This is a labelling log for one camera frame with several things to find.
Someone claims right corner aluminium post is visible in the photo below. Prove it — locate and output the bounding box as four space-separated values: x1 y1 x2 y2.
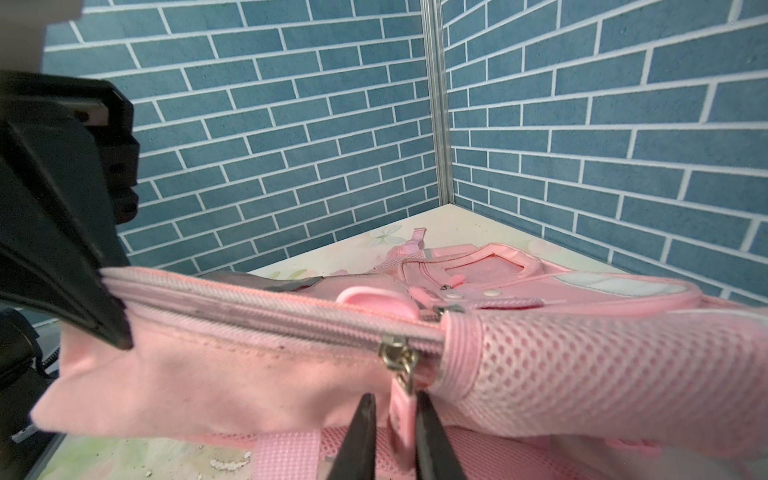
420 0 455 205

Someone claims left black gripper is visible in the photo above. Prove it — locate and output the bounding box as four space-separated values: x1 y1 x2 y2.
1 71 140 350

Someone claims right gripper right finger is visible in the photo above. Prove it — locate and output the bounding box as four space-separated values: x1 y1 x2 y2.
415 391 467 480

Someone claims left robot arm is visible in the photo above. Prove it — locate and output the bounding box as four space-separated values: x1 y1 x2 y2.
1 71 140 479

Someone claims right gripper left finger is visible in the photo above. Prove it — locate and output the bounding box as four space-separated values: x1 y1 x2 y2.
327 393 377 480

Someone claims pink student backpack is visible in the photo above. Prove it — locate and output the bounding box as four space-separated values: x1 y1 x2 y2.
31 229 767 479

